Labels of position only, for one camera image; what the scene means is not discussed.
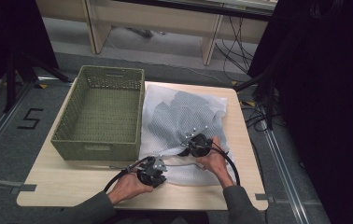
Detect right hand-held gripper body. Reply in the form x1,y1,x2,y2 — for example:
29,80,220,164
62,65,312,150
183,125,214,159

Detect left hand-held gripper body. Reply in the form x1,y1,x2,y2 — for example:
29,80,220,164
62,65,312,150
135,154,169,189

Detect white mesh laundry bag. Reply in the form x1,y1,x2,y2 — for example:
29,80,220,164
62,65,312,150
138,83,237,187

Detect green woven basket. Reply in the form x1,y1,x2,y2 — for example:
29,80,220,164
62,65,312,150
50,64,146,162

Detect person's left hand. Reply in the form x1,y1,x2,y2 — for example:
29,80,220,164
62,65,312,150
106,172,154,205

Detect person's right hand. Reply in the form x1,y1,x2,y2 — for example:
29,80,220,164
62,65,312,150
195,135,235,189

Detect black metal stand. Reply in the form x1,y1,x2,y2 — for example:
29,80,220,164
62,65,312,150
3,50,71,114
234,27,294,131

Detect light wooden desk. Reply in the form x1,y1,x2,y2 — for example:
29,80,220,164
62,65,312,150
35,0,278,66

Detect black curtain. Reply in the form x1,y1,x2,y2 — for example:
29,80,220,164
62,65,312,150
247,0,353,224
0,0,60,104

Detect right hand-held gripper cable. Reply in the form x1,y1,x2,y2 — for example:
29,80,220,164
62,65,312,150
196,143,242,187

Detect black floor cables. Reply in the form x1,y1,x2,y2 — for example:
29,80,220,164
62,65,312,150
214,16,257,75

